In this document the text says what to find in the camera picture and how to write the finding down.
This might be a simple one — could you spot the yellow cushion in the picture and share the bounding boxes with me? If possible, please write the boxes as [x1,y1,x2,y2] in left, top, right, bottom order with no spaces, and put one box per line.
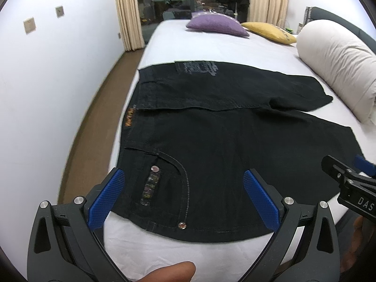
[241,22,296,45]

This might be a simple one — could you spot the purple cushion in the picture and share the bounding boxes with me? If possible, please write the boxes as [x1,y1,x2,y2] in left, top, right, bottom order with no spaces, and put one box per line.
[186,13,249,37]

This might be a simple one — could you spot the rolled beige duvet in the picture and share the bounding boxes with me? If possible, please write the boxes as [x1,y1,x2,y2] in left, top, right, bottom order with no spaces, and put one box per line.
[296,20,375,123]

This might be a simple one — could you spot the black denim pants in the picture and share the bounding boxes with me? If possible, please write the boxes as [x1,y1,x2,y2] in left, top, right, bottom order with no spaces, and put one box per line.
[113,61,361,243]

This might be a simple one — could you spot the left hand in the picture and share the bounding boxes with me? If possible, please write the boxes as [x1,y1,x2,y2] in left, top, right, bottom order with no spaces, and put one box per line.
[138,262,196,282]

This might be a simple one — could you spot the wall switch plate near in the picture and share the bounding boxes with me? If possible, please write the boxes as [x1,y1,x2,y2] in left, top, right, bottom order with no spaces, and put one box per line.
[23,18,36,34]

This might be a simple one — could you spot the dark grey headboard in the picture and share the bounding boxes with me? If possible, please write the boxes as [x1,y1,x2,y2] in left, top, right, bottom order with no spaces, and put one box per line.
[303,6,376,54]

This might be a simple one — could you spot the wall switch plate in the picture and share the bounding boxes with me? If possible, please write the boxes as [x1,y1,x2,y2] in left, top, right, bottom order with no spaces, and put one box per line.
[23,18,36,34]
[55,6,64,18]

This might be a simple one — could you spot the left beige curtain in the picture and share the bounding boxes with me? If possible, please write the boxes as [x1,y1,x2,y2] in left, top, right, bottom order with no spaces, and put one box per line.
[115,0,145,52]

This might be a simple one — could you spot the right hand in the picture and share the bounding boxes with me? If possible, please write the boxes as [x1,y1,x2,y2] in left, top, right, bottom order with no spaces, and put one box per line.
[340,216,375,273]

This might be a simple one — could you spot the wall switch plate far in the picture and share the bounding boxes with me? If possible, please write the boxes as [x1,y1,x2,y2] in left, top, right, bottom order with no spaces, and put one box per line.
[55,6,64,18]

